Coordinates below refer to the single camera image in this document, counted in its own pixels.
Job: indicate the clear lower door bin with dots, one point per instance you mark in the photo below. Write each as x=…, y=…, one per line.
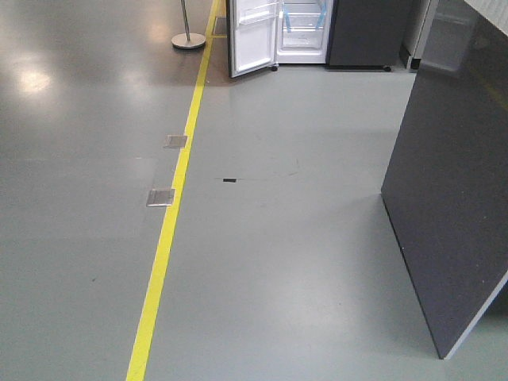
x=254, y=14

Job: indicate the silver floor box far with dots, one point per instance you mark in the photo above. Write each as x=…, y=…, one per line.
x=175, y=141

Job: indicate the glass fridge shelf lower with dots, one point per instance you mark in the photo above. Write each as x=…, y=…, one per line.
x=306, y=20

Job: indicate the white fridge door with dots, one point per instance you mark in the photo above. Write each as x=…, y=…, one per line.
x=251, y=47

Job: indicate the grey speckled kitchen counter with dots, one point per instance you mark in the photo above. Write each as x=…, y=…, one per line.
x=445, y=189

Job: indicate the silver stanchion post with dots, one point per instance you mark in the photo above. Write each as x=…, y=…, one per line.
x=187, y=40

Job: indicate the clear crisper drawer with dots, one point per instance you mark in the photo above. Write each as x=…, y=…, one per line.
x=301, y=38

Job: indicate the silver floor box near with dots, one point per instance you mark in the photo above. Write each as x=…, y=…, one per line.
x=160, y=197

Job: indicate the silver floor box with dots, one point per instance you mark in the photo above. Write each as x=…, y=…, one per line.
x=160, y=197
x=175, y=141

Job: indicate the grey white side cabinet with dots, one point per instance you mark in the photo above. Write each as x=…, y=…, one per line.
x=428, y=31

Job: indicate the dark grey open fridge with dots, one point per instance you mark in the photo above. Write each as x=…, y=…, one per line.
x=356, y=34

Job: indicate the yellow floor tape line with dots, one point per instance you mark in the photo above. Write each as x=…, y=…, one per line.
x=147, y=323

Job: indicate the blue tape right lower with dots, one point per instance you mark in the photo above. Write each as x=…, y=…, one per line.
x=322, y=15

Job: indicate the blue tape left lower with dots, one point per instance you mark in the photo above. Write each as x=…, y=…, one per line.
x=286, y=20

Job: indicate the blue tape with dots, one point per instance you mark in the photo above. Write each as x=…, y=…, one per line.
x=322, y=15
x=286, y=20

